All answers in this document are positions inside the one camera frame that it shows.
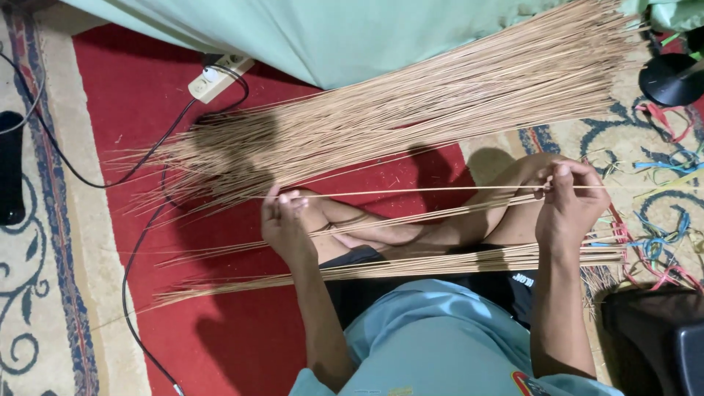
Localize person's right hand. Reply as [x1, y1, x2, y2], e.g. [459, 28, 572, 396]
[533, 159, 612, 255]

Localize heap of coloured plastic strips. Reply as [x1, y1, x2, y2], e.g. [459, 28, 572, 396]
[580, 33, 704, 293]

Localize person's bare legs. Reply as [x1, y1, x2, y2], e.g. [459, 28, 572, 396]
[297, 152, 567, 265]

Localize person's left hand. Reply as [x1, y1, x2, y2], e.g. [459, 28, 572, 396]
[261, 185, 320, 268]

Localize thin grey cable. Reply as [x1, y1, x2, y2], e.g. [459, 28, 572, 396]
[0, 66, 46, 136]

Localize white power strip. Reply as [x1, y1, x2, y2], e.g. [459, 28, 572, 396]
[187, 54, 256, 105]

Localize light green cloth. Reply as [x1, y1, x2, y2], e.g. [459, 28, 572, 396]
[59, 0, 704, 90]

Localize black power cable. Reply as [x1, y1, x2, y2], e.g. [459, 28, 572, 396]
[121, 64, 251, 396]
[0, 51, 200, 189]

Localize black plastic stool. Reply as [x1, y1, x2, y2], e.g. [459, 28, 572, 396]
[599, 286, 704, 396]

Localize black tall container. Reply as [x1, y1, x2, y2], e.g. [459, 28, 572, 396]
[0, 110, 27, 227]

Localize single thin palm stick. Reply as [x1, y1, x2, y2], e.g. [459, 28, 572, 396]
[256, 184, 704, 200]

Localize black round stand base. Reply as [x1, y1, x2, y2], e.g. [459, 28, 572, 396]
[638, 52, 704, 109]

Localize red carpet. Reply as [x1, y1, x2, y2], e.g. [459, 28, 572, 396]
[71, 22, 478, 396]

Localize small loose bunch of sticks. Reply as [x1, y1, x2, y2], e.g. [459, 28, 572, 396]
[155, 194, 545, 269]

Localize flat bundle of palm sticks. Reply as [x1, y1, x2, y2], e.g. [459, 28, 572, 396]
[147, 241, 629, 310]

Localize black shorts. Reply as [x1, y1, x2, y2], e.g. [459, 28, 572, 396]
[318, 245, 537, 332]

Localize light blue shirt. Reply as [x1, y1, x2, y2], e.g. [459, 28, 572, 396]
[288, 278, 625, 396]

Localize beige blue patterned rug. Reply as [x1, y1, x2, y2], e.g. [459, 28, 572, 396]
[461, 30, 704, 388]
[0, 0, 153, 396]

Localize large heap of palm sticks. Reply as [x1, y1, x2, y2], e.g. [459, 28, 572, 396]
[103, 0, 651, 222]

